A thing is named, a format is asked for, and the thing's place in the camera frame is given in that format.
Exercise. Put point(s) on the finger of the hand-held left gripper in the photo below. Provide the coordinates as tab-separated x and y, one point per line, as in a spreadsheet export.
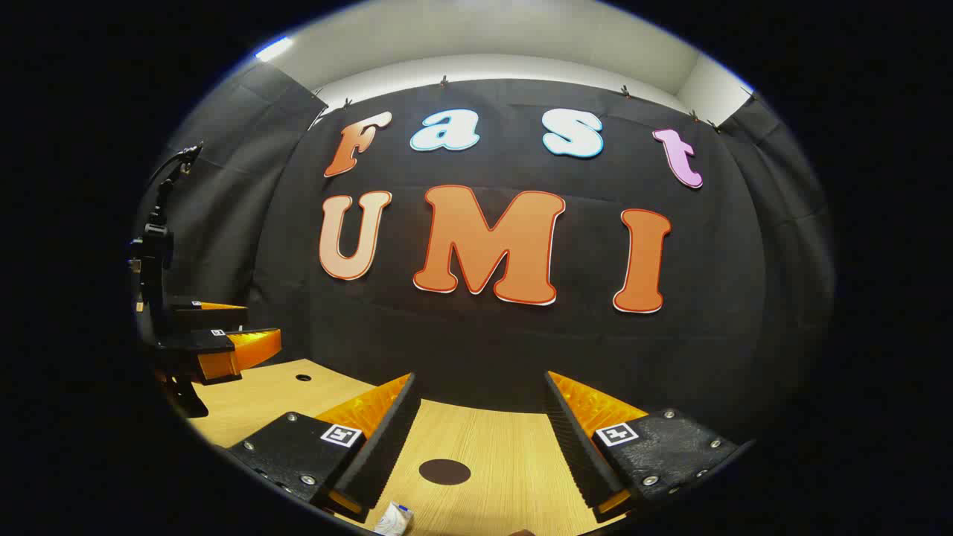
208	316
193	342

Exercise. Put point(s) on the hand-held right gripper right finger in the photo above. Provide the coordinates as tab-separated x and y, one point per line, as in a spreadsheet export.
569	439

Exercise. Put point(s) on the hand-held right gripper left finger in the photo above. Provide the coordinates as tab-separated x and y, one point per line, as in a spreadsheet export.
387	439

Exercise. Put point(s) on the white toothpaste tube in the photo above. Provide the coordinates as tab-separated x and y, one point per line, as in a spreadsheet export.
391	521

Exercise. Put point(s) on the wooden desktop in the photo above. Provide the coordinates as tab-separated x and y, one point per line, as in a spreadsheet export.
506	484

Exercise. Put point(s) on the black backdrop cloth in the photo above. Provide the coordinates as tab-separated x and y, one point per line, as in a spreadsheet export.
521	350

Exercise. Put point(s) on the ceiling light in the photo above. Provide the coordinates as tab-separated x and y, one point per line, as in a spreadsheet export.
274	48

